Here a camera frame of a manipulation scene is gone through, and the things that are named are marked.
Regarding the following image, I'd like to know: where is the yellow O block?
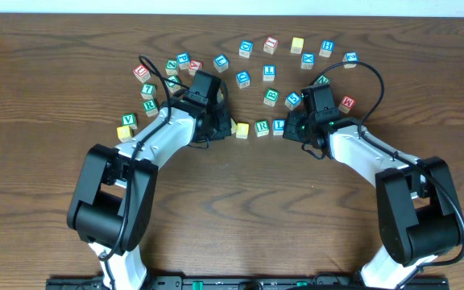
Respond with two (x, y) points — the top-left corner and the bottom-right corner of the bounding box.
(235, 122), (250, 139)

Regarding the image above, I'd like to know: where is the blue L block front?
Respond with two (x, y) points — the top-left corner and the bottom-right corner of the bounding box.
(272, 119), (285, 135)

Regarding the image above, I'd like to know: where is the blue l block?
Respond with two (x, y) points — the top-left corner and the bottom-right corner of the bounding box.
(272, 119), (285, 135)
(263, 64), (276, 81)

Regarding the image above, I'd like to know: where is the green r block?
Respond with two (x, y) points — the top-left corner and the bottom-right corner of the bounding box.
(143, 99), (159, 117)
(255, 120), (270, 137)

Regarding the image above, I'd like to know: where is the yellow C block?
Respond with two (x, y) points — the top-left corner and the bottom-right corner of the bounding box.
(230, 118), (237, 135)

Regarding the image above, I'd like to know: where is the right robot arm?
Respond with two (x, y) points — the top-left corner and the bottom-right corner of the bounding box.
(283, 110), (464, 289)

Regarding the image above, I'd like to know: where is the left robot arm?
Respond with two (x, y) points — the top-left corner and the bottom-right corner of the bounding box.
(67, 99), (231, 289)

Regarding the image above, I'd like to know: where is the red M block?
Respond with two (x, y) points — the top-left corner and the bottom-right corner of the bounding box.
(338, 95), (356, 114)

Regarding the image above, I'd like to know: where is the green N block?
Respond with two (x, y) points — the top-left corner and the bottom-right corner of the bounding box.
(314, 75), (330, 85)

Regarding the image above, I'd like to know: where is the green B block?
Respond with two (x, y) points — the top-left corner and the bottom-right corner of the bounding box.
(263, 89), (280, 107)

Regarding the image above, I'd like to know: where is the blue D block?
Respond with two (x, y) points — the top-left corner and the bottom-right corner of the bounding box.
(236, 71), (251, 89)

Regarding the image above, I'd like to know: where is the green J block left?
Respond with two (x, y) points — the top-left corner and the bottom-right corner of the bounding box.
(165, 75), (181, 93)

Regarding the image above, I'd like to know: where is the blue X block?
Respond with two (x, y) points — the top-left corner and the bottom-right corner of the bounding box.
(300, 52), (315, 70)

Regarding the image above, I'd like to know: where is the blue L block middle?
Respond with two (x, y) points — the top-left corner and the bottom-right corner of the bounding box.
(263, 64), (276, 81)

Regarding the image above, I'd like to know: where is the blue P block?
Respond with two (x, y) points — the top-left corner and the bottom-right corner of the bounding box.
(176, 52), (191, 70)

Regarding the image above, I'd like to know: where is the green Z block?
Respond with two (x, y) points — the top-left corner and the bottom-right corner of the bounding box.
(165, 60), (179, 76)

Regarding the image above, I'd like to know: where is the green 7 block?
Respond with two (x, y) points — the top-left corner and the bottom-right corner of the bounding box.
(140, 83), (156, 100)

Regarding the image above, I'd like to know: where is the blue two block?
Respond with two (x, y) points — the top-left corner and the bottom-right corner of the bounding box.
(342, 52), (359, 68)

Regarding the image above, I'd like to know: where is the blue H block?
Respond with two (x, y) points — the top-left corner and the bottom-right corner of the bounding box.
(319, 39), (334, 58)

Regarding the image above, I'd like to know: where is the blue Q block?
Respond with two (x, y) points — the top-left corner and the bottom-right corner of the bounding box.
(238, 40), (253, 58)

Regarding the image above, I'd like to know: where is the yellow S block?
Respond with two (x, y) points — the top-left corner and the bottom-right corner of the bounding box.
(290, 37), (305, 54)

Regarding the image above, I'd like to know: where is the green V block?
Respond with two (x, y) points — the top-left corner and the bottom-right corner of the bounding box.
(122, 113), (138, 130)

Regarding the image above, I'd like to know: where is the red U block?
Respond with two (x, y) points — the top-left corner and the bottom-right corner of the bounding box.
(133, 64), (151, 83)

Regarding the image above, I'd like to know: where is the yellow G block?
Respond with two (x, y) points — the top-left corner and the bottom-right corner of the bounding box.
(116, 126), (134, 143)

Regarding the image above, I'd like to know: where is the red I block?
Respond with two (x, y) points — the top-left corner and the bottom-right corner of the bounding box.
(263, 36), (279, 55)

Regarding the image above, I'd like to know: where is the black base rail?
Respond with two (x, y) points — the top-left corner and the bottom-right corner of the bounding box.
(45, 274), (450, 290)

